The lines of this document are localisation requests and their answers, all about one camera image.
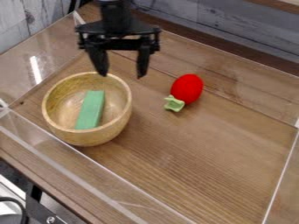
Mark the green rectangular block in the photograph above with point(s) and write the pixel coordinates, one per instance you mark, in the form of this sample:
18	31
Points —
90	110

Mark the red toy strawberry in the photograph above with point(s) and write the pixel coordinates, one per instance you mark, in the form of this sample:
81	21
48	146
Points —
185	91

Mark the clear acrylic tray wall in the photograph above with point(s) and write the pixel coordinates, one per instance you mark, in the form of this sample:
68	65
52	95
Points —
86	188

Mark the clear acrylic corner bracket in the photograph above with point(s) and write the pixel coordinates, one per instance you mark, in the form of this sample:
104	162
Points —
77	19

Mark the black metal stand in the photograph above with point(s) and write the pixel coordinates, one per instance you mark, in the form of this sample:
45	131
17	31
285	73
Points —
21	206

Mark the brown wooden bowl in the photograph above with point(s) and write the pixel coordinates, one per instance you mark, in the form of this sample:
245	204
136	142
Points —
61	102

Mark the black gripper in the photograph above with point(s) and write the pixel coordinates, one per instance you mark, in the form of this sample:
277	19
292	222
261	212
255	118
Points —
117	32

